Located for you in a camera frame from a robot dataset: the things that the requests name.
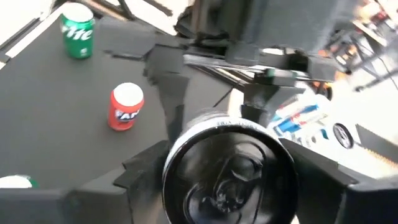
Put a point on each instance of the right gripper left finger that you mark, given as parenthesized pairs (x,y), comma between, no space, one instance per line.
(93,205)

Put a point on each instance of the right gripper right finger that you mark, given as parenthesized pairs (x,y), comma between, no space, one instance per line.
(342,205)

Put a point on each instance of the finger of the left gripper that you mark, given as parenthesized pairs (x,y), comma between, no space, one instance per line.
(174,93)
(261,102)

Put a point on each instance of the white Celsius can black lid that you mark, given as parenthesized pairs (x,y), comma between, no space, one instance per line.
(343,136)
(230,180)

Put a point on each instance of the red Fanta can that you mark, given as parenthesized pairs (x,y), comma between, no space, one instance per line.
(124,112)

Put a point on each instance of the black mat with orange stripes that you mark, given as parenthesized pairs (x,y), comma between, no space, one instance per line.
(379,149)

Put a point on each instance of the green Sprite can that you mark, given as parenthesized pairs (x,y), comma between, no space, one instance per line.
(77,37)
(15,182)

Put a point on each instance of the black table mat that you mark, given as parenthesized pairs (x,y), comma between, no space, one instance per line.
(62,124)

